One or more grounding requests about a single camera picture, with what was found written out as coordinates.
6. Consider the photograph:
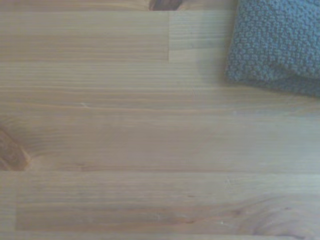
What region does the grey terry towel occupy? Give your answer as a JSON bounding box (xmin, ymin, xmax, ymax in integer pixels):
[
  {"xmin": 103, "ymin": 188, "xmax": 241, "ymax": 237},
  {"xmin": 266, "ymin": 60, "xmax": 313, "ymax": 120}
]
[{"xmin": 224, "ymin": 0, "xmax": 320, "ymax": 98}]

